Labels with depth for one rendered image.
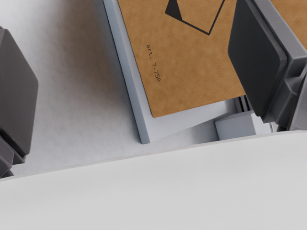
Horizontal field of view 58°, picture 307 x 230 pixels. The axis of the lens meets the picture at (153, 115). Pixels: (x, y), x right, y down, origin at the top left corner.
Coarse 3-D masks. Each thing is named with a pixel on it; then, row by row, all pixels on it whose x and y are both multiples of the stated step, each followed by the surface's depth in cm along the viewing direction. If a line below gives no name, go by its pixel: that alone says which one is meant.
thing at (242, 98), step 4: (240, 96) 75; (244, 96) 75; (236, 100) 76; (240, 100) 76; (244, 100) 75; (248, 100) 74; (236, 104) 76; (240, 104) 76; (244, 104) 75; (248, 104) 75; (240, 108) 76; (244, 108) 75; (248, 108) 75; (252, 108) 74; (240, 112) 76
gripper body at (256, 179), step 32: (128, 160) 6; (160, 160) 6; (192, 160) 6; (224, 160) 5; (256, 160) 5; (288, 160) 5; (0, 192) 5; (32, 192) 5; (64, 192) 5; (96, 192) 5; (128, 192) 5; (160, 192) 5; (192, 192) 5; (224, 192) 5; (256, 192) 5; (288, 192) 5; (0, 224) 5; (32, 224) 5; (64, 224) 5; (96, 224) 5; (128, 224) 5; (160, 224) 5; (192, 224) 5; (224, 224) 5; (256, 224) 5; (288, 224) 5
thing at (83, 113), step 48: (0, 0) 32; (48, 0) 37; (96, 0) 44; (48, 48) 36; (96, 48) 42; (48, 96) 34; (96, 96) 40; (48, 144) 33; (96, 144) 38; (144, 144) 46; (192, 144) 56
